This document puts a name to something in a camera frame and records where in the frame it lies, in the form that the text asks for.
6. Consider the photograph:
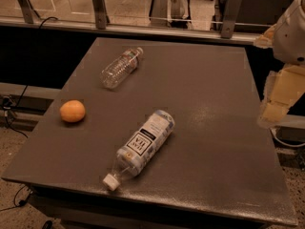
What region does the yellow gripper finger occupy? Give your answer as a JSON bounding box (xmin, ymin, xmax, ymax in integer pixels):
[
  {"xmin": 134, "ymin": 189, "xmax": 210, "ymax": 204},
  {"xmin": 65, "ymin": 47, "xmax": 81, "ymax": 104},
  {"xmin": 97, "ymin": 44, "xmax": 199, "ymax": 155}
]
[
  {"xmin": 257, "ymin": 64, "xmax": 305, "ymax": 128},
  {"xmin": 254, "ymin": 25, "xmax": 275, "ymax": 48}
]

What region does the clear plastic water bottle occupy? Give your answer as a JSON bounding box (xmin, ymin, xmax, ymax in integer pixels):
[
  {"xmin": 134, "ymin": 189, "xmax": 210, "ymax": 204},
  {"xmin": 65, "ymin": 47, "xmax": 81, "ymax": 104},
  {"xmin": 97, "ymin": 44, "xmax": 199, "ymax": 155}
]
[{"xmin": 100, "ymin": 47, "xmax": 144, "ymax": 89}]

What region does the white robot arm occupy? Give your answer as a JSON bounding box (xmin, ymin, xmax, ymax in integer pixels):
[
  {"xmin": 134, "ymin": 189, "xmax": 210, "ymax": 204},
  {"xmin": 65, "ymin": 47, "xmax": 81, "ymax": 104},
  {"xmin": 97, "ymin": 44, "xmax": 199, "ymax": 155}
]
[{"xmin": 254, "ymin": 0, "xmax": 305, "ymax": 128}]

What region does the labelled tea bottle white cap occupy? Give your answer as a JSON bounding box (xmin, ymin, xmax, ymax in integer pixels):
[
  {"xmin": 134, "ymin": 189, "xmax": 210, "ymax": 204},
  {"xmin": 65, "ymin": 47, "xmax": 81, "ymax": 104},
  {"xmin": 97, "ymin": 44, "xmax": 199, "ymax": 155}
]
[{"xmin": 103, "ymin": 110, "xmax": 175, "ymax": 191}]

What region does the orange fruit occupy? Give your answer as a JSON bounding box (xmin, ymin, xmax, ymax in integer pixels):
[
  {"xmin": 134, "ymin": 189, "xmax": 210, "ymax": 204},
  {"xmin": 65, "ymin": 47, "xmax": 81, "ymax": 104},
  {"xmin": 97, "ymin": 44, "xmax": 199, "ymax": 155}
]
[{"xmin": 60, "ymin": 100, "xmax": 86, "ymax": 123}]

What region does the metal railing post right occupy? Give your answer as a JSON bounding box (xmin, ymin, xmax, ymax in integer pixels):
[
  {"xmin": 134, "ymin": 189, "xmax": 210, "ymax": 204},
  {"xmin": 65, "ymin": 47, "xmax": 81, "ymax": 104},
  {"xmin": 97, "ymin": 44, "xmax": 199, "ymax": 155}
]
[{"xmin": 221, "ymin": 0, "xmax": 242, "ymax": 39}]

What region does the metal railing post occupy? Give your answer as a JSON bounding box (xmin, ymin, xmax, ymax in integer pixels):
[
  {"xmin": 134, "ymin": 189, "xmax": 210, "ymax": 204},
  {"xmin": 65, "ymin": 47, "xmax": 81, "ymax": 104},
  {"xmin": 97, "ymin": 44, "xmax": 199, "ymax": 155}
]
[
  {"xmin": 92, "ymin": 0, "xmax": 108, "ymax": 30},
  {"xmin": 17, "ymin": 0, "xmax": 34, "ymax": 24},
  {"xmin": 221, "ymin": 0, "xmax": 242, "ymax": 39}
]

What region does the white cable right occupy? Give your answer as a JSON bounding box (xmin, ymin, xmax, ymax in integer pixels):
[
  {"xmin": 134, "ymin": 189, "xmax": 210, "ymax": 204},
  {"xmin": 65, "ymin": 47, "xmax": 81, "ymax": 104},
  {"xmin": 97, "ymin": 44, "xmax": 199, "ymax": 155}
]
[{"xmin": 270, "ymin": 127, "xmax": 305, "ymax": 149}]

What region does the metal railing post middle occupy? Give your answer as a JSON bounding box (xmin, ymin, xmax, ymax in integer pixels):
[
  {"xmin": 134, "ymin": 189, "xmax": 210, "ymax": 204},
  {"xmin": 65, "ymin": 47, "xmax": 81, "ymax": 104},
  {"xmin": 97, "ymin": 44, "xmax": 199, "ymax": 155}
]
[{"xmin": 92, "ymin": 0, "xmax": 108, "ymax": 30}]

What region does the black cable left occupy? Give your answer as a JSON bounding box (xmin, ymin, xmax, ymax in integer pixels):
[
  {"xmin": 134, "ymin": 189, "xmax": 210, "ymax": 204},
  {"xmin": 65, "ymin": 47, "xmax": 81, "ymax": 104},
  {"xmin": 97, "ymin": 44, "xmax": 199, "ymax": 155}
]
[{"xmin": 0, "ymin": 16, "xmax": 59, "ymax": 139}]

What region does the metal railing post left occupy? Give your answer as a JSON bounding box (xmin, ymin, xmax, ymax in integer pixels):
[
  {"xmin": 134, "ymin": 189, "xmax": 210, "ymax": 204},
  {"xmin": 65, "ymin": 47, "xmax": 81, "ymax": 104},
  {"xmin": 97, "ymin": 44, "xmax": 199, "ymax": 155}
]
[{"xmin": 17, "ymin": 0, "xmax": 34, "ymax": 24}]

